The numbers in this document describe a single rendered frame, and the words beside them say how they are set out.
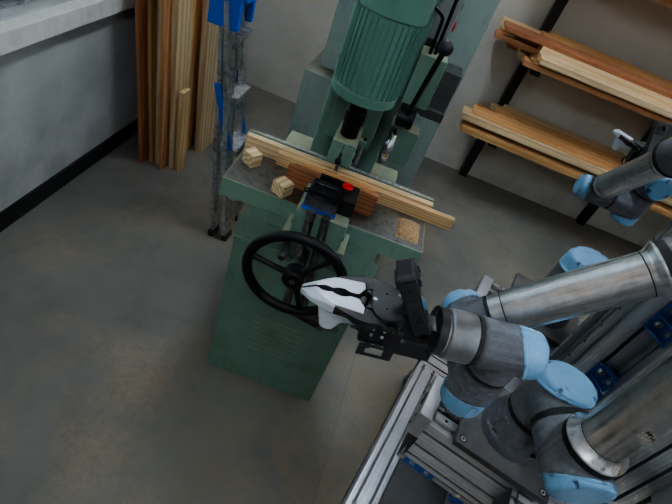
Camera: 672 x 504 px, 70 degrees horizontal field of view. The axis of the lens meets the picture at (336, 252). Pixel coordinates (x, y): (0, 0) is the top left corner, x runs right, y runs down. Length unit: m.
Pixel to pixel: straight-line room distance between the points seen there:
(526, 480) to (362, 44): 1.04
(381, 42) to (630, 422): 0.90
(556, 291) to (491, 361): 0.19
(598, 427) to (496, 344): 0.30
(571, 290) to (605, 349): 0.43
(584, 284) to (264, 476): 1.33
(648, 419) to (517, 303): 0.25
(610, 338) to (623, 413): 0.36
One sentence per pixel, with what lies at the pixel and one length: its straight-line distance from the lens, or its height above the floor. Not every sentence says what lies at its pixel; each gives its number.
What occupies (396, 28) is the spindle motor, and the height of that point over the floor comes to 1.40.
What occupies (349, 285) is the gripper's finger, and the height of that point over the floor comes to 1.24.
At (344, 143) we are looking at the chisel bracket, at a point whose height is 1.07.
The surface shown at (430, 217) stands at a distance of 1.48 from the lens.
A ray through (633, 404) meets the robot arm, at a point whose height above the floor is 1.19.
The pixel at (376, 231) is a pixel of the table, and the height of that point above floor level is 0.90.
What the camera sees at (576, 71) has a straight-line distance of 3.16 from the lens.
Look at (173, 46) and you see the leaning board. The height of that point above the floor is 0.69.
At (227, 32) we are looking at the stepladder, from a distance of 2.01.
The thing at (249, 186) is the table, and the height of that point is 0.90.
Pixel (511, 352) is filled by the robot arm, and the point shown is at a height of 1.25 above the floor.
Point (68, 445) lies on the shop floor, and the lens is 1.88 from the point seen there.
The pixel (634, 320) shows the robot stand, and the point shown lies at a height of 1.13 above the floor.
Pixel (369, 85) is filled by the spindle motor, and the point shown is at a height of 1.26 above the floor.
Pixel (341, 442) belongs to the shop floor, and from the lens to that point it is 1.98.
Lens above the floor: 1.70
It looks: 40 degrees down
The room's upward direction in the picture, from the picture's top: 23 degrees clockwise
